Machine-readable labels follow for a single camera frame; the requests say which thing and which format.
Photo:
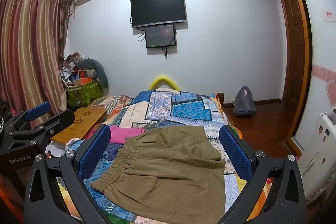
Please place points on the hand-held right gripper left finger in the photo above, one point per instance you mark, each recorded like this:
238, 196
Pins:
97, 151

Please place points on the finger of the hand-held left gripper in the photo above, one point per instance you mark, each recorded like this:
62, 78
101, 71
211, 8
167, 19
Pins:
39, 110
59, 119

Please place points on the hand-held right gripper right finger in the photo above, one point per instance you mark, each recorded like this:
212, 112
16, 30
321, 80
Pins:
235, 153

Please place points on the olive green pants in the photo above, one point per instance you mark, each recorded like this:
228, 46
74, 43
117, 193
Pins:
168, 169

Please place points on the wooden lap table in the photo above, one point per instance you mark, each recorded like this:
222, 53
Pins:
78, 121

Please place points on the pink garment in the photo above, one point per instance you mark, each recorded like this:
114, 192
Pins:
126, 134

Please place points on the green storage bin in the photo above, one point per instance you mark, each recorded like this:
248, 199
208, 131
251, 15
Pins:
85, 92

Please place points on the grey backpack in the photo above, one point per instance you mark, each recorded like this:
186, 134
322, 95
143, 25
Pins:
244, 104

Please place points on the pile of clutter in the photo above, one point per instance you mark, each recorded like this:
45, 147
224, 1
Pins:
72, 67

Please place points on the striped red curtain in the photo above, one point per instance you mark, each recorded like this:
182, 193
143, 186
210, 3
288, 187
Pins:
29, 48

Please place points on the grey plush toy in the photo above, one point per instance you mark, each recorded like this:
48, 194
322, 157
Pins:
98, 69

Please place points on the blue patchwork blanket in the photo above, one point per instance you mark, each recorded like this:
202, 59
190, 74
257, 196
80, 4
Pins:
181, 113

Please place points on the white radiator with stickers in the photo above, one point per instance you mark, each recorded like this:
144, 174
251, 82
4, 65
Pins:
319, 150

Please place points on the yellow foam bed bumper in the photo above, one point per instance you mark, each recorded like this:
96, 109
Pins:
164, 81

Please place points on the wooden door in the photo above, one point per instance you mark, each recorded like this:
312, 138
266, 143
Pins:
292, 48

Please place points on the small black wall monitor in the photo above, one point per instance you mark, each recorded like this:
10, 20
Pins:
160, 36

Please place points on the black wall television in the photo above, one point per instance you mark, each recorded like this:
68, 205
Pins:
158, 9

